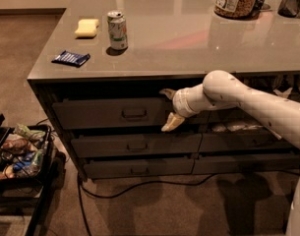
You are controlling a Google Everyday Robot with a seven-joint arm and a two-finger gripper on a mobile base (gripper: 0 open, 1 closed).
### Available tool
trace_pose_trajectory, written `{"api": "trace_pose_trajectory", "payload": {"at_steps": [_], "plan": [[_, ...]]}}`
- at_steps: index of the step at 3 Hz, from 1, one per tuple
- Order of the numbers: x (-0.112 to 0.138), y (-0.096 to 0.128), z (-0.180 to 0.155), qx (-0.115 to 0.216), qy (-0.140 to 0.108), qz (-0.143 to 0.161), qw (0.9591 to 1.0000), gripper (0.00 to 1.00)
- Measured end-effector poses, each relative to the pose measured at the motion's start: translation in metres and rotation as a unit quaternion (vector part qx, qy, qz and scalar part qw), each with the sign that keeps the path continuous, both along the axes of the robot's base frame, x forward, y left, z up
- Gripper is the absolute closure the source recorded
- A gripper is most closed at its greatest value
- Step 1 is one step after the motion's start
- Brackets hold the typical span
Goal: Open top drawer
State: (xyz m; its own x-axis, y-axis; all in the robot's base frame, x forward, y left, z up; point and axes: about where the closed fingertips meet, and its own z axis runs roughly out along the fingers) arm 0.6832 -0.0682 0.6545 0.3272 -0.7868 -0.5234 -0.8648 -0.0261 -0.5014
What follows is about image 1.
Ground black tray of snacks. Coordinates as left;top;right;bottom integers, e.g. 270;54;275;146
0;124;52;187

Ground black floor cable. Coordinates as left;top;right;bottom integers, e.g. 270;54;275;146
77;169;300;236

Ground blue snack bar wrapper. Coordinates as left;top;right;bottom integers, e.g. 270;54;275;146
52;50;90;68

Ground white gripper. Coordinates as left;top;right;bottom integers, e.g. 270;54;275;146
159;88;201;132

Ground yellow sponge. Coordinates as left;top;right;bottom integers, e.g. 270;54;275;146
75;19;99;37

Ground grey drawer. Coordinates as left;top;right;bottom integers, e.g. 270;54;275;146
83;157;194;179
51;95;214;131
192;152;300;175
200;130;292;152
71;133;202;158

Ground large jar of nuts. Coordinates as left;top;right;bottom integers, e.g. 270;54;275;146
214;0;256;19

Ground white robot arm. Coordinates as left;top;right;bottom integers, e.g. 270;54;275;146
160;70;300;236

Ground green white soda can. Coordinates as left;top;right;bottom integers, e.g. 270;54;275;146
107;10;128;50

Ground grey counter cabinet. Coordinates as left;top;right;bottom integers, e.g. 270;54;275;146
28;0;300;179

